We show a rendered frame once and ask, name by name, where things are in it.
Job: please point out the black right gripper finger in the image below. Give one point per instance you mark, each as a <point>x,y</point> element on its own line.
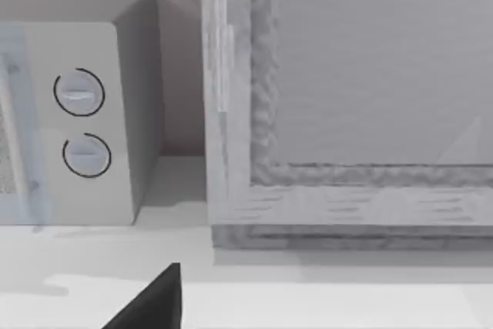
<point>158,302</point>

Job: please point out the pale grey microwave knob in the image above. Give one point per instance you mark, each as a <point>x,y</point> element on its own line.
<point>87,155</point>
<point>79,92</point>

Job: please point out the pale microwave oven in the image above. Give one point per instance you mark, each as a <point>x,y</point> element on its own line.
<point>84,121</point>

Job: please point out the pale blue microwave door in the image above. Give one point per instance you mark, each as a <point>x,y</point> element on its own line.
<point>19,125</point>

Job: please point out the grey wooden open cabinet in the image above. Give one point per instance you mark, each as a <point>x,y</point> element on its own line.
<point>346,113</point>

